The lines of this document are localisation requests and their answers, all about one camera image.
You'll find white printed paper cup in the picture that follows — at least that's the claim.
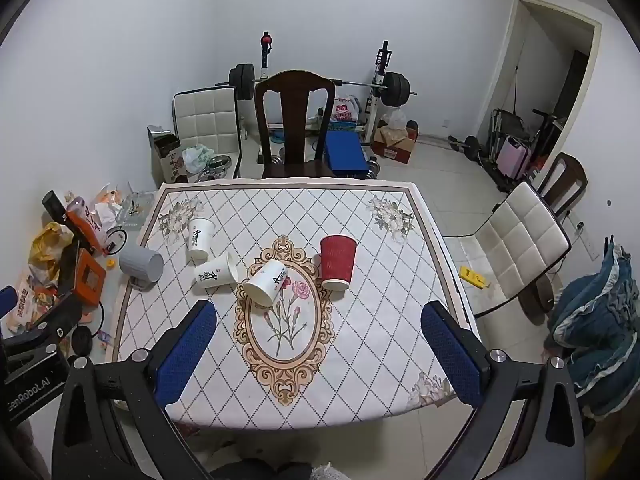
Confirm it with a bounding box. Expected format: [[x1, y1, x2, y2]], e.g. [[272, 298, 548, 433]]
[[243, 259, 291, 309], [193, 251, 241, 296], [187, 217, 217, 264]]

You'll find black scooter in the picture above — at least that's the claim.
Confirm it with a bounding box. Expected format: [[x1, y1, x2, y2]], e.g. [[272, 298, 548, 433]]
[[530, 107, 565, 161]]

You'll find small black barbell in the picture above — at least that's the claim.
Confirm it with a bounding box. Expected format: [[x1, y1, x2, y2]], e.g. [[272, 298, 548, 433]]
[[448, 134, 485, 162]]

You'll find orange and black tool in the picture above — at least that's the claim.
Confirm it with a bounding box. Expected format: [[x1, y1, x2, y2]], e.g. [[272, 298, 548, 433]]
[[42, 190, 110, 257]]

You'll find clear plastic bag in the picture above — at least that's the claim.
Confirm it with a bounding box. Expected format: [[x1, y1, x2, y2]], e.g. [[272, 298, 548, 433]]
[[382, 107, 409, 134]]

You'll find clear plastic container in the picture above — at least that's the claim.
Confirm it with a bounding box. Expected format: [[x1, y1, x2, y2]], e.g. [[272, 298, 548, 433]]
[[116, 190, 157, 231]]

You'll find orange printed packet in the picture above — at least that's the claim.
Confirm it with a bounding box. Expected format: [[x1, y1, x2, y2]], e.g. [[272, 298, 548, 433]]
[[9, 272, 52, 334]]

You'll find pink suitcase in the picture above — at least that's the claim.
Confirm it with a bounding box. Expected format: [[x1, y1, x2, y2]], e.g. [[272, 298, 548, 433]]
[[497, 135, 531, 179]]

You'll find white door frame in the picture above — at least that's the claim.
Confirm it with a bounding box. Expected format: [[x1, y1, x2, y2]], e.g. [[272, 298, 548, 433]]
[[479, 0, 602, 133]]

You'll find metal pot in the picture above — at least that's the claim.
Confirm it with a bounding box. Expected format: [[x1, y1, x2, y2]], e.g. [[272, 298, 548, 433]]
[[199, 155, 236, 181]]

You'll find red and white plastic bag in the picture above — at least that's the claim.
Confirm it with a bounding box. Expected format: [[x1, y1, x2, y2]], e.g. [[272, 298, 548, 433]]
[[329, 95, 361, 124]]

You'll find yellow plastic bag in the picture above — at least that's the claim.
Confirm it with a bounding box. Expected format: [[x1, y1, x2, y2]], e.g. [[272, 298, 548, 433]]
[[31, 222, 76, 282]]

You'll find blue denim garment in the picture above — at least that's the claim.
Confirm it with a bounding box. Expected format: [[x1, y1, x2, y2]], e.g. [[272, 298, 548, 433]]
[[544, 244, 640, 419]]

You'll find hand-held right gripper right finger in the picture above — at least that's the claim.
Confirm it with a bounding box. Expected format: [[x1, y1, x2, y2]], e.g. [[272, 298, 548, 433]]
[[421, 301, 586, 480]]

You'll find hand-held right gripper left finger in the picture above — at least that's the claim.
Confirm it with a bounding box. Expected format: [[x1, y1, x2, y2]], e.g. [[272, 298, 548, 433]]
[[51, 300, 218, 480]]

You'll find red ribbed paper cup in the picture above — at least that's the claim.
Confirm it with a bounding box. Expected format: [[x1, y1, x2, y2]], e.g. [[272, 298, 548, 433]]
[[320, 235, 358, 292]]

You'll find black round disc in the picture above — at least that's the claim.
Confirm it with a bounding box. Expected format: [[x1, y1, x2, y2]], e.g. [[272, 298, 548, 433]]
[[71, 326, 94, 357]]

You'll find grey ribbed cup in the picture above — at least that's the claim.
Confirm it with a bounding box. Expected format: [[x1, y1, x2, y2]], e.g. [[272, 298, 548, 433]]
[[118, 245, 165, 289]]

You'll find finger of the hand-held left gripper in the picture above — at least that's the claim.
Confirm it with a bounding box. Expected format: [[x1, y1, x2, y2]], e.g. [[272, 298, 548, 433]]
[[0, 286, 19, 326], [0, 293, 84, 361]]

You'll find white padded chair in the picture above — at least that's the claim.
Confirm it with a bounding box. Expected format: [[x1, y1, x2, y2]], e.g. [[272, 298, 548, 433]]
[[172, 86, 245, 179], [442, 181, 573, 319]]

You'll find floral printed tablecloth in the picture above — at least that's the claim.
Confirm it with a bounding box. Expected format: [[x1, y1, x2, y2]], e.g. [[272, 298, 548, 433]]
[[107, 180, 484, 432]]

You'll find folded metal cart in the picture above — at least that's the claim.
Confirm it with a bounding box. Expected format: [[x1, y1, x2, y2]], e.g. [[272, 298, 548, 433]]
[[487, 107, 522, 161]]

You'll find green and white plastic bag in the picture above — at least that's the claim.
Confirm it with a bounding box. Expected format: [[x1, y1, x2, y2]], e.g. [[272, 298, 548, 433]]
[[182, 143, 216, 174]]

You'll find dark wooden chair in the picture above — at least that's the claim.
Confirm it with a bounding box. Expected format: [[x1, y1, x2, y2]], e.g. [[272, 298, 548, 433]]
[[253, 70, 337, 180], [536, 152, 589, 222]]

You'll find orange square frame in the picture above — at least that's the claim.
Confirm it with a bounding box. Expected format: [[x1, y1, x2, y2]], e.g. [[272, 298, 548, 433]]
[[73, 250, 107, 307]]

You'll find brown printed carton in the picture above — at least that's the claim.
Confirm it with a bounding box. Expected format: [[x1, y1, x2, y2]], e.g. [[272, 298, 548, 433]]
[[148, 125, 184, 184]]

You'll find white power strip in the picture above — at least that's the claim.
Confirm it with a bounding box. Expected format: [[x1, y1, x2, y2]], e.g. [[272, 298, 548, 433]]
[[570, 220, 599, 262]]

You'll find brown cardboard box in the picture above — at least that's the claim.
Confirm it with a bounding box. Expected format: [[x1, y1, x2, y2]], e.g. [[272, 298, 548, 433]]
[[371, 125, 420, 164]]

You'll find white barbell rack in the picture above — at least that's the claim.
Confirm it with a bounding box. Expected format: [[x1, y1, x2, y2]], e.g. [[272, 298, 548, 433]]
[[252, 31, 395, 147]]

